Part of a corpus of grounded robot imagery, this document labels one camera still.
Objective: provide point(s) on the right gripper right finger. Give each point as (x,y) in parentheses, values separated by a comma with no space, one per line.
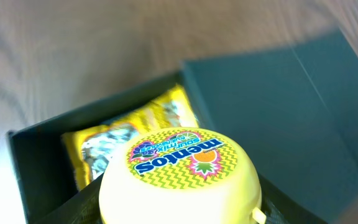
(281,209)

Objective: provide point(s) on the yellow Mentos candy tub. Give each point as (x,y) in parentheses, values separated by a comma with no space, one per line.
(182,176)

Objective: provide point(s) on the black gift box with lid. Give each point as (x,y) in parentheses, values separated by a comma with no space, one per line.
(293,109)

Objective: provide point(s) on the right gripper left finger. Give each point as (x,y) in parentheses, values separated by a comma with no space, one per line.
(83,208)

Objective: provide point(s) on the yellow Hacks candy bag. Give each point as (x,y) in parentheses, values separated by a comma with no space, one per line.
(90,149)

